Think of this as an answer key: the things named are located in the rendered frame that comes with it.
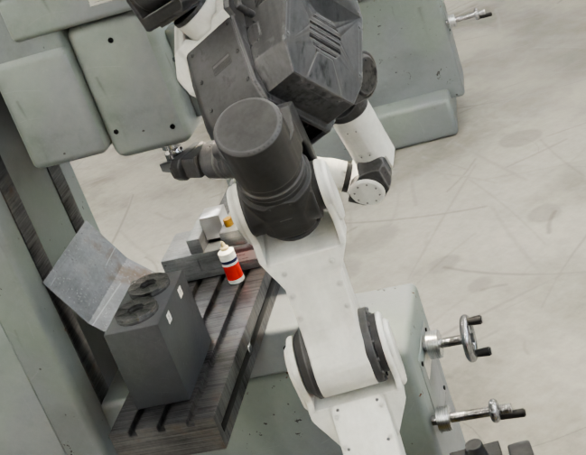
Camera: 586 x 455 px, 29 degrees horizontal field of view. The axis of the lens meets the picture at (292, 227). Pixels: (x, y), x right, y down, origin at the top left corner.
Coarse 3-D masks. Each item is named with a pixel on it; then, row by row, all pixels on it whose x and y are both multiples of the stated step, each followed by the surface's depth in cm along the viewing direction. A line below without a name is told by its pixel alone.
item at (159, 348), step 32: (128, 288) 238; (160, 288) 234; (128, 320) 225; (160, 320) 224; (192, 320) 240; (128, 352) 226; (160, 352) 225; (192, 352) 236; (128, 384) 230; (160, 384) 229; (192, 384) 233
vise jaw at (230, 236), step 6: (228, 216) 279; (222, 228) 274; (228, 228) 272; (234, 228) 271; (222, 234) 271; (228, 234) 271; (234, 234) 271; (240, 234) 271; (222, 240) 272; (228, 240) 272; (234, 240) 272; (240, 240) 271
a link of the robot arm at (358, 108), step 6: (360, 102) 231; (366, 102) 232; (354, 108) 230; (360, 108) 231; (342, 114) 231; (348, 114) 230; (354, 114) 231; (360, 114) 231; (336, 120) 232; (342, 120) 232; (348, 120) 231
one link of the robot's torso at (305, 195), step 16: (304, 160) 188; (304, 176) 186; (240, 192) 189; (304, 192) 186; (320, 192) 188; (256, 208) 186; (272, 208) 186; (288, 208) 186; (304, 208) 188; (320, 208) 191; (256, 224) 190; (272, 224) 189; (288, 224) 190; (304, 224) 191
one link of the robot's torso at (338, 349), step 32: (320, 160) 191; (320, 224) 202; (256, 256) 198; (288, 256) 199; (320, 256) 198; (288, 288) 200; (320, 288) 200; (352, 288) 211; (320, 320) 202; (352, 320) 202; (320, 352) 203; (352, 352) 203; (320, 384) 205; (352, 384) 205
